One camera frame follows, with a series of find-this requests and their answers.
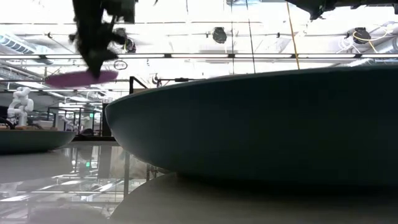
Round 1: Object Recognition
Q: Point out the black hanging cable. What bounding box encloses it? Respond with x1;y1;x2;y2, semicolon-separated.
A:
245;0;257;74

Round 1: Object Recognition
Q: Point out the long ceiling light strip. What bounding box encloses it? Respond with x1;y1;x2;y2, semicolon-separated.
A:
0;53;398;60

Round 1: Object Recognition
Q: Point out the dark green plate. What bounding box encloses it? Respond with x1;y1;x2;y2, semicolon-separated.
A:
104;64;398;187
0;129;77;155

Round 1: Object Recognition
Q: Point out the yellow cable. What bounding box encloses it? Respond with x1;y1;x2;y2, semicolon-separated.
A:
285;0;300;70

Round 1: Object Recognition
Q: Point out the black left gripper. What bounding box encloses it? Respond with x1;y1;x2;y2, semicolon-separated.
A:
68;0;126;79

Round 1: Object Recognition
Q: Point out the purple plate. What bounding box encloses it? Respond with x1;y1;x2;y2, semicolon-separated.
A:
45;70;119;89

